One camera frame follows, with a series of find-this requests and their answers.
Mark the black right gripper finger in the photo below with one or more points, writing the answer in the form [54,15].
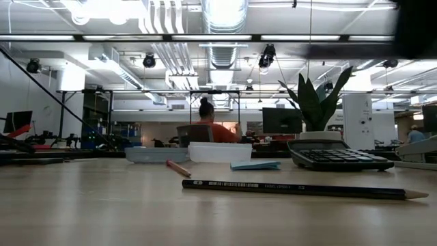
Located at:
[351,51]

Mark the dark blue pencil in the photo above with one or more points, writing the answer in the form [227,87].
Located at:
[300,189]

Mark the orange pencil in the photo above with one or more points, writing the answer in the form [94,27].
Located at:
[178,168]

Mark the green artificial plant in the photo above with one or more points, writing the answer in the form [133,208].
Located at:
[315,106]

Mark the white pillar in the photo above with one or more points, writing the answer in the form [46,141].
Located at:
[358,123]

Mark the black monitor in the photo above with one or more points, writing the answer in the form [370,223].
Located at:
[281,120]
[17,121]
[430,119]

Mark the person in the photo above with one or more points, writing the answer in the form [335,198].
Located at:
[416,136]
[222,133]

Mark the black calculator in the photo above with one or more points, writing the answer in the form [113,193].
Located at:
[338,159]

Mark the grey stapler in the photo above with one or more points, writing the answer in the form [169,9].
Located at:
[416,150]

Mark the light blue sticky notes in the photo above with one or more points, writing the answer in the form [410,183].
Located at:
[256,165]

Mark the clear plastic case lid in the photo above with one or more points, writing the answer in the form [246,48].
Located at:
[218,152]

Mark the grey translucent pencil case base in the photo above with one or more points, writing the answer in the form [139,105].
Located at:
[155,154]

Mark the black shelf rack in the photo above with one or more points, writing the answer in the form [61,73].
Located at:
[96,118]

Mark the black ceiling camera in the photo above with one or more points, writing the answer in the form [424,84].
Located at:
[33,65]
[149,61]
[390,63]

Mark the black hanging camera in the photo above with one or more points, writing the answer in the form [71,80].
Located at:
[268,56]

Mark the black overhead frame beam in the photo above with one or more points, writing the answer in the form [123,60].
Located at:
[167,38]

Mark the black aluminium table frame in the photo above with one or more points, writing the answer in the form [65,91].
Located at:
[34,154]

